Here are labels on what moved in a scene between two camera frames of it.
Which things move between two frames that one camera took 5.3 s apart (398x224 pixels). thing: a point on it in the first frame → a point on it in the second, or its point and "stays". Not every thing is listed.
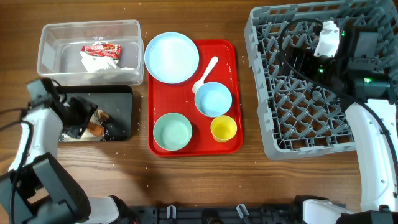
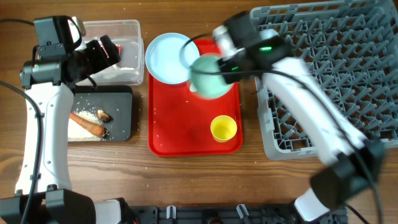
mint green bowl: [172, 132] → [209, 86]
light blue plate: [171, 58] stays
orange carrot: [96, 129] stays
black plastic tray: [117, 101] stays
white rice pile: [84, 135] stays
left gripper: [87, 109] → [101, 60]
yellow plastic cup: [223, 129] stays
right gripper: [305, 56] → [229, 81]
